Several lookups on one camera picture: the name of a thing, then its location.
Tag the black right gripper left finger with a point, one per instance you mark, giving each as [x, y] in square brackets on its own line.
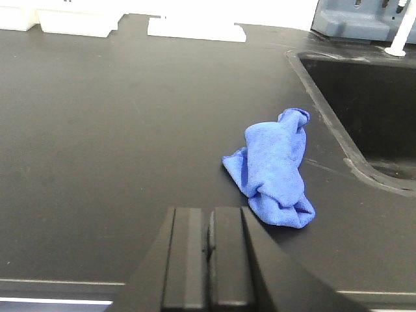
[172, 276]

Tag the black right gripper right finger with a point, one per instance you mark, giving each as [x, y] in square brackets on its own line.
[248, 271]

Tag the blue microfiber cloth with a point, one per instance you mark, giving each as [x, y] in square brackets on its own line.
[266, 170]

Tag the black recessed sink basin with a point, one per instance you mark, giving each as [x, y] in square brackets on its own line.
[368, 103]

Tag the white block right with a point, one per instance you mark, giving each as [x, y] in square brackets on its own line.
[199, 30]

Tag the white block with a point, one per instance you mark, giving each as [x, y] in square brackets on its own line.
[18, 15]
[92, 24]
[199, 30]

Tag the white block middle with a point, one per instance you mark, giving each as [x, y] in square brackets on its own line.
[92, 24]

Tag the grey-blue plastic rack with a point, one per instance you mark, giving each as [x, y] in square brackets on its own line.
[370, 20]

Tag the white block left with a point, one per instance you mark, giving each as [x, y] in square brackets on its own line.
[18, 15]

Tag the white faucet post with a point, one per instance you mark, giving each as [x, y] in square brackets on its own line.
[396, 49]

